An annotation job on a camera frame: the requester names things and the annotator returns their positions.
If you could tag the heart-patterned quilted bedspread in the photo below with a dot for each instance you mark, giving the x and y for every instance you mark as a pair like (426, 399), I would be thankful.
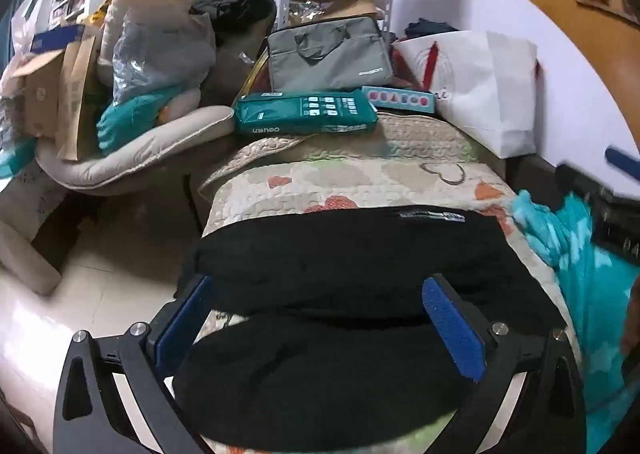
(350, 178)

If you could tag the green paper ream package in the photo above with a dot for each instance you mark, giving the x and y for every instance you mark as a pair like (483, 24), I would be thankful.
(300, 113)

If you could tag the blue-topped box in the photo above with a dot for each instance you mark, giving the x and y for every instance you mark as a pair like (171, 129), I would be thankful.
(55, 38)

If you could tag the light blue shapes box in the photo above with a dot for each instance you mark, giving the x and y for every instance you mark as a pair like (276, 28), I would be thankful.
(400, 98)

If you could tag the teal fleece blanket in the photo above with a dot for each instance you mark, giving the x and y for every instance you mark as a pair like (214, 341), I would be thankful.
(595, 284)

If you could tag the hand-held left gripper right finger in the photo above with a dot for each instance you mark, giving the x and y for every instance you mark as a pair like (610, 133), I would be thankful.
(452, 329)

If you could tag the white paper bag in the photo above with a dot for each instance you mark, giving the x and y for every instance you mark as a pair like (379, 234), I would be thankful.
(490, 93)

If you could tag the white plastic bag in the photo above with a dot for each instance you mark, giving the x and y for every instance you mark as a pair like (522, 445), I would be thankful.
(22, 23)

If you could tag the beige cushion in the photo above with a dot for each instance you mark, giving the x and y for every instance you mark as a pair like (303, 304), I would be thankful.
(140, 153)

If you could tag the grey laptop bag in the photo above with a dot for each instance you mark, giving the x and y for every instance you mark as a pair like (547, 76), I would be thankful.
(330, 68)

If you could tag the brown paper bag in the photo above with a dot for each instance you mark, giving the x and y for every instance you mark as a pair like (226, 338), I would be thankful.
(75, 98)

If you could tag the teal cloth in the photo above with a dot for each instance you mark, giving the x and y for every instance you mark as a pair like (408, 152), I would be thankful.
(125, 113)

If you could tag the beige ottoman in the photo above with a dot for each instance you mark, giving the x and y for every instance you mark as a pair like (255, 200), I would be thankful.
(25, 259)

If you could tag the dark blue cloth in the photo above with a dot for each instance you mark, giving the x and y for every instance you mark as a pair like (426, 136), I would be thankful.
(430, 28)

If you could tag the cardboard box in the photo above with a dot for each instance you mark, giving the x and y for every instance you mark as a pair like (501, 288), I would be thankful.
(40, 93)

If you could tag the clear plastic bag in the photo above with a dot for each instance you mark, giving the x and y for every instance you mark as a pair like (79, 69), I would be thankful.
(150, 48)

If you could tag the black bag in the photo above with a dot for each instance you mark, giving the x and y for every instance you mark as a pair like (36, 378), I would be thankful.
(235, 3)

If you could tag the black pants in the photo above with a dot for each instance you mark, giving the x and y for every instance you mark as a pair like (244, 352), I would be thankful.
(350, 259)

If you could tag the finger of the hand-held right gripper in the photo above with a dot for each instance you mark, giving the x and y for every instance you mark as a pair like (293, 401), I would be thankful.
(582, 181)
(622, 157)

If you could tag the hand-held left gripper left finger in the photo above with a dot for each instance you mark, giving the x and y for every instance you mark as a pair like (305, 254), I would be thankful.
(182, 319)

